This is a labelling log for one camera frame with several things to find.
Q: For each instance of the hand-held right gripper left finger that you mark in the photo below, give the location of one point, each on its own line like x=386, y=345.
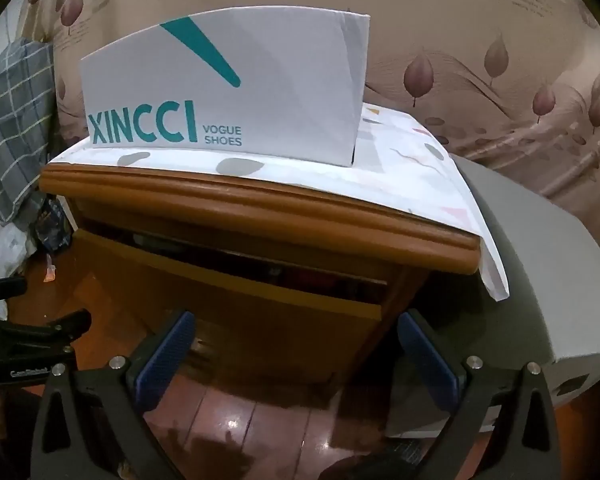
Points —
x=165, y=360

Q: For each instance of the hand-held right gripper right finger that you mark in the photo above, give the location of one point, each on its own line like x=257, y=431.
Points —
x=430, y=360

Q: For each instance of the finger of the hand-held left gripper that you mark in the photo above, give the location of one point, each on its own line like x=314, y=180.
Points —
x=2, y=288
x=50, y=329

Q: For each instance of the wooden drawer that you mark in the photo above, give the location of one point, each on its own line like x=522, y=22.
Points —
x=255, y=320

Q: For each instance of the white shoe box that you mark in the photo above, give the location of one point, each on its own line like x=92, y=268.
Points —
x=280, y=85

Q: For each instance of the white plastic bag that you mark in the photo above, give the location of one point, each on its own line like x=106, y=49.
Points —
x=5, y=250

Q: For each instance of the small orange scrap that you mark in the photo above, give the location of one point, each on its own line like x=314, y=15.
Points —
x=50, y=272

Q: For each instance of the dark blue packet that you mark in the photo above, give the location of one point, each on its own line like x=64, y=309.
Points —
x=52, y=225

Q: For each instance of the grey cabinet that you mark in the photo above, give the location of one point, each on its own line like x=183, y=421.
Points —
x=530, y=285

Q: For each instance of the wooden nightstand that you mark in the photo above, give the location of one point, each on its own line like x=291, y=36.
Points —
x=230, y=200

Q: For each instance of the grey plaid cloth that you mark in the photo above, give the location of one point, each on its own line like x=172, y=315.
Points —
x=15, y=110

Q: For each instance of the white patterned table cloth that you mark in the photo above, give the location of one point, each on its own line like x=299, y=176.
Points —
x=405, y=170

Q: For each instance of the beige leaf print curtain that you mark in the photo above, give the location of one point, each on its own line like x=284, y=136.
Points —
x=480, y=10

